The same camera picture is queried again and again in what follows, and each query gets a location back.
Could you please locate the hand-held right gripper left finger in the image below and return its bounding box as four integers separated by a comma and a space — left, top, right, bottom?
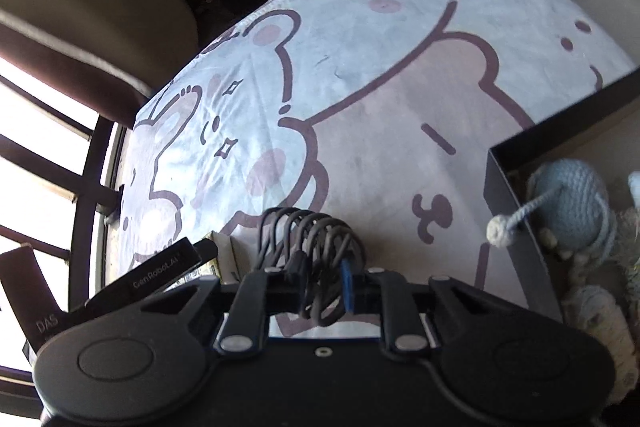
139, 270, 307, 358

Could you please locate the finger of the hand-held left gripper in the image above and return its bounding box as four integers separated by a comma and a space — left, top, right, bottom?
192, 239, 220, 274

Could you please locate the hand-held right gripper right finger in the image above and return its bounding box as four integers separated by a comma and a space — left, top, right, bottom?
341, 257, 511, 355

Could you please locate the black cardboard box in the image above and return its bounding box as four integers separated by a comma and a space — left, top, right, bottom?
483, 66, 640, 326

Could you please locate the blue crochet mouse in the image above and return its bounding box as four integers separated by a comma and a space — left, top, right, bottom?
486, 158, 619, 259

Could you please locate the grey crochet toy with lace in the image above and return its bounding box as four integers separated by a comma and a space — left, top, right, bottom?
540, 207, 640, 408

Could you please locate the small yellow cardboard packet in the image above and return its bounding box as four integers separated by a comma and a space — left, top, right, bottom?
202, 230, 257, 286

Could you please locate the dark window grille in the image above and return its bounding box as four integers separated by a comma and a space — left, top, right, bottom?
0, 57, 128, 385

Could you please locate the printed cartoon blanket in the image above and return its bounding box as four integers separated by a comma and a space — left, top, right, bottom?
117, 0, 640, 339

